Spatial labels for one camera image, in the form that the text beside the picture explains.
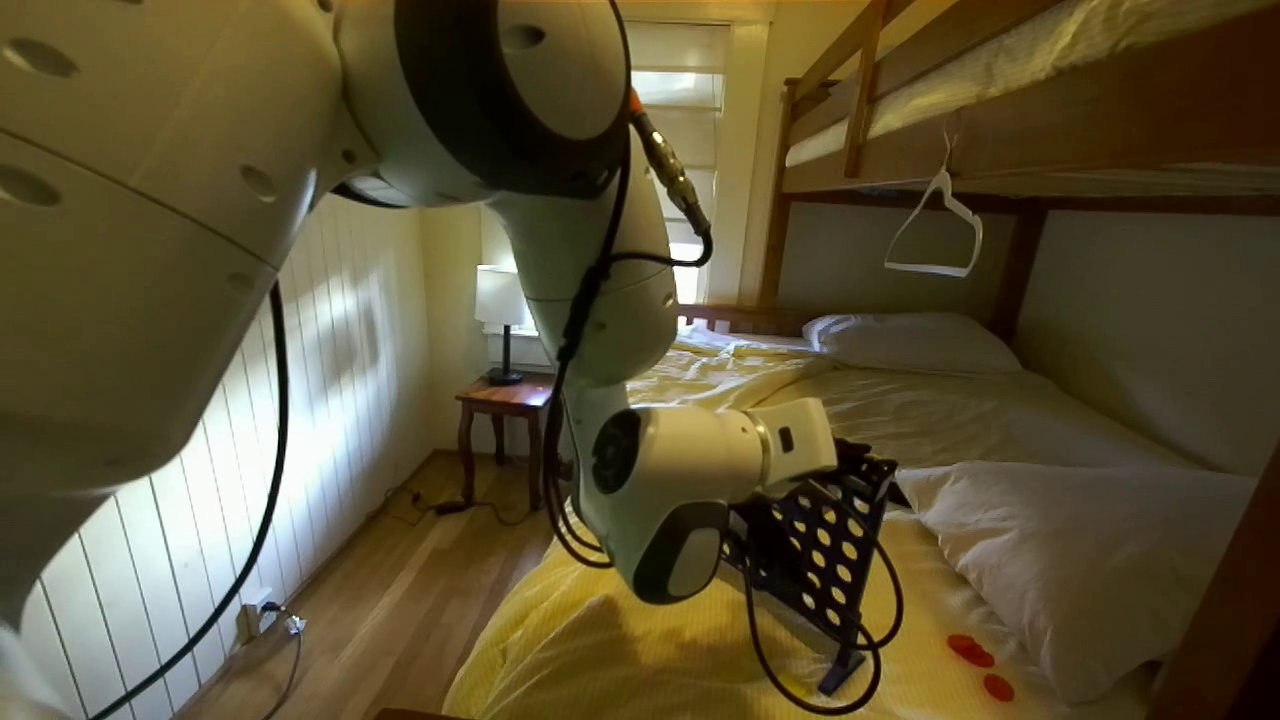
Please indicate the white plastic coat hanger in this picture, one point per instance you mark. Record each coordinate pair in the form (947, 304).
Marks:
(932, 269)

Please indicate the flat white pillow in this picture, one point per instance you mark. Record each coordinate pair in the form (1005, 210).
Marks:
(922, 344)

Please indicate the small wooden bedside table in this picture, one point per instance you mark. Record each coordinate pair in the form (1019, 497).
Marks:
(504, 397)

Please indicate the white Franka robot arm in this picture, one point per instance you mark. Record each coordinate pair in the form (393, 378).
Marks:
(200, 201)

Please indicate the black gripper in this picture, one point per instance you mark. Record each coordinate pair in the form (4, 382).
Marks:
(801, 491)

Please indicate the pale yellow duvet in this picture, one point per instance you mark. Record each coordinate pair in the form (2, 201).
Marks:
(600, 655)

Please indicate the bunk mattress with bedding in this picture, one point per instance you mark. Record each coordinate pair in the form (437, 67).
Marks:
(1066, 41)

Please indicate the wooden bunk bed frame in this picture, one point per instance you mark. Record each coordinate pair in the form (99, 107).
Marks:
(1135, 112)

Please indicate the red game chip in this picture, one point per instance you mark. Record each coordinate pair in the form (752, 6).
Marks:
(996, 684)
(971, 651)

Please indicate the white shade table lamp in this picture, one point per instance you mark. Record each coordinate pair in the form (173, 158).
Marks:
(497, 297)

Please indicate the dark blue connect four grid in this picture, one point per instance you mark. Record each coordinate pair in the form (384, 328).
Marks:
(842, 669)

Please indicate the large white pillow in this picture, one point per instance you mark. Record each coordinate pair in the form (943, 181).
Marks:
(1094, 561)

